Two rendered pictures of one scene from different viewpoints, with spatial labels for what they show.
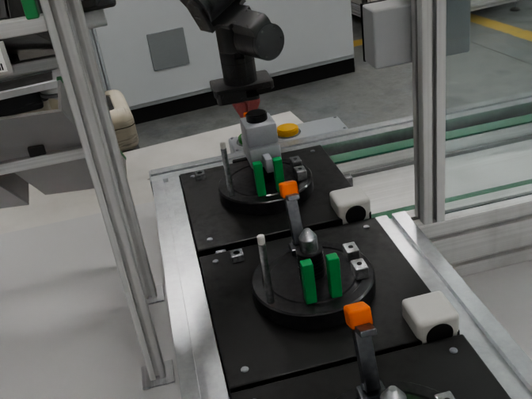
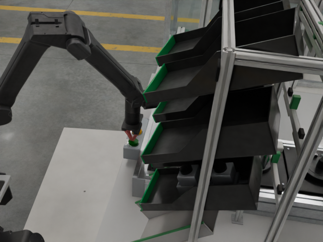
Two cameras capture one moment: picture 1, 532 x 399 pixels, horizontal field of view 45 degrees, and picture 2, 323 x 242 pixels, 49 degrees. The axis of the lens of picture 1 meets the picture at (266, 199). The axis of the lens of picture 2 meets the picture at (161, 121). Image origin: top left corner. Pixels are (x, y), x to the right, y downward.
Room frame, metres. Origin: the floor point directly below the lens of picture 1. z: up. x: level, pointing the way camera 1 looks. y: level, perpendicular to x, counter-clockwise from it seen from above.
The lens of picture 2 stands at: (0.71, 1.01, 1.89)
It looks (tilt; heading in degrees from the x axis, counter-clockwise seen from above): 38 degrees down; 284
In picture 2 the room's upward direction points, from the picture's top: 4 degrees clockwise
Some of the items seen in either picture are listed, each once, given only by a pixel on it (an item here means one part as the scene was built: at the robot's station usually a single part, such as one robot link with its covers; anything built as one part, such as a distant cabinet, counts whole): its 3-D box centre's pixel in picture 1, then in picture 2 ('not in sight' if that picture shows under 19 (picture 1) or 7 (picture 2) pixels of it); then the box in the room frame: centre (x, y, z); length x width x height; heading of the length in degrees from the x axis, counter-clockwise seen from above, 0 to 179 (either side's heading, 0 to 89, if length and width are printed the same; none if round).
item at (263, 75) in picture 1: (239, 70); (132, 116); (1.07, 0.01, 1.09); 0.10 x 0.07 x 0.07; 98
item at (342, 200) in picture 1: (350, 207); not in sight; (0.77, -0.11, 0.97); 0.05 x 0.05 x 0.04; 8
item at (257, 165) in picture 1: (259, 178); not in sight; (0.80, 0.00, 1.01); 0.01 x 0.01 x 0.05; 8
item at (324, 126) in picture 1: (289, 147); (136, 137); (1.08, -0.06, 0.93); 0.21 x 0.07 x 0.06; 98
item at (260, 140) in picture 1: (260, 138); not in sight; (0.84, -0.01, 1.06); 0.08 x 0.04 x 0.07; 9
